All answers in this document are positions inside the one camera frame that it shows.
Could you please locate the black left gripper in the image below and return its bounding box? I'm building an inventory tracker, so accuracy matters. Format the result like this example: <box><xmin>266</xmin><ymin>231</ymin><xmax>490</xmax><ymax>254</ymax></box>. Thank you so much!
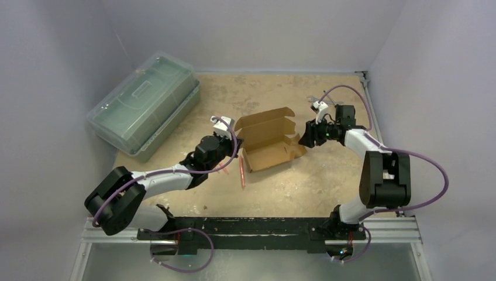
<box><xmin>205</xmin><ymin>131</ymin><xmax>243</xmax><ymax>172</ymax></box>

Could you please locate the red pen with label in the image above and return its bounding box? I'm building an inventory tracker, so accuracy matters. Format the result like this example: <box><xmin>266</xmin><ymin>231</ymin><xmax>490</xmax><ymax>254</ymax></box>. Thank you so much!
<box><xmin>219</xmin><ymin>162</ymin><xmax>229</xmax><ymax>174</ymax></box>

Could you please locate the brown cardboard box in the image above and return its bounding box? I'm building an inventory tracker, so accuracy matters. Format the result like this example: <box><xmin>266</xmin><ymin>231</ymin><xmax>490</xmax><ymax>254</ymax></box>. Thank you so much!
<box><xmin>235</xmin><ymin>107</ymin><xmax>306</xmax><ymax>173</ymax></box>

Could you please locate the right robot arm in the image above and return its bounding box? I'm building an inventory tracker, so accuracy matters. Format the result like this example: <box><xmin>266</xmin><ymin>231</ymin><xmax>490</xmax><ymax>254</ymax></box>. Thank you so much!
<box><xmin>298</xmin><ymin>102</ymin><xmax>411</xmax><ymax>238</ymax></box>

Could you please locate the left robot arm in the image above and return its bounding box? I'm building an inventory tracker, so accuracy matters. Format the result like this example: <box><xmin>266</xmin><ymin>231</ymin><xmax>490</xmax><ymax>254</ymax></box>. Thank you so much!
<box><xmin>84</xmin><ymin>134</ymin><xmax>243</xmax><ymax>239</ymax></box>

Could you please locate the clear plastic storage box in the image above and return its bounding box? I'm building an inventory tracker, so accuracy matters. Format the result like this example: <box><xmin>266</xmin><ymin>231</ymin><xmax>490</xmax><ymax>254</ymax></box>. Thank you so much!
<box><xmin>87</xmin><ymin>52</ymin><xmax>200</xmax><ymax>163</ymax></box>

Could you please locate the silver wrench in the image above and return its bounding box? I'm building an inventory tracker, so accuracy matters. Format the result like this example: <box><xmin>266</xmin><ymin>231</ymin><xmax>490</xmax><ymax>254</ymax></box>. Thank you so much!
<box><xmin>306</xmin><ymin>95</ymin><xmax>336</xmax><ymax>105</ymax></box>

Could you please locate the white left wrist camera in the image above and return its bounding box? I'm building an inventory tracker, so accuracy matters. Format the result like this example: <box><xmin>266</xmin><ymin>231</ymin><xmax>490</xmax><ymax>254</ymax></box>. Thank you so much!
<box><xmin>211</xmin><ymin>116</ymin><xmax>235</xmax><ymax>140</ymax></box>

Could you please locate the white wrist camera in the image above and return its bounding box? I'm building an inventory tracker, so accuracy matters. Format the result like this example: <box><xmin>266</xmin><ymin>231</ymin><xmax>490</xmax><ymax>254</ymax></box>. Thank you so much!
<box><xmin>211</xmin><ymin>116</ymin><xmax>235</xmax><ymax>140</ymax></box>
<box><xmin>311</xmin><ymin>101</ymin><xmax>329</xmax><ymax>124</ymax></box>

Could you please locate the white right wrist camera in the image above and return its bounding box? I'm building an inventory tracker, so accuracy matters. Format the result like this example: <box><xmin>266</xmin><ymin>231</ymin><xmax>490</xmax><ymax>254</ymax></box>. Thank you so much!
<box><xmin>311</xmin><ymin>101</ymin><xmax>329</xmax><ymax>124</ymax></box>

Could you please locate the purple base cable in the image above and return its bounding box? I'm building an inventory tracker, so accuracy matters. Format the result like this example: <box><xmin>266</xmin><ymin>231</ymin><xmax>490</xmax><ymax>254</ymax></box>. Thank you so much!
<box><xmin>149</xmin><ymin>227</ymin><xmax>215</xmax><ymax>273</ymax></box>

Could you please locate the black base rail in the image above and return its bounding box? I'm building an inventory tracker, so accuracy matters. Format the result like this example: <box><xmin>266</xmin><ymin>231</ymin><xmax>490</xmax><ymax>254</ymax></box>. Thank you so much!
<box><xmin>137</xmin><ymin>216</ymin><xmax>367</xmax><ymax>256</ymax></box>

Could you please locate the aluminium frame rail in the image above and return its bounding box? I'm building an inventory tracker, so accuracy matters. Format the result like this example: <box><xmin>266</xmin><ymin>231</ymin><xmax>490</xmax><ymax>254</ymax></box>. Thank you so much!
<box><xmin>70</xmin><ymin>218</ymin><xmax>188</xmax><ymax>280</ymax></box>

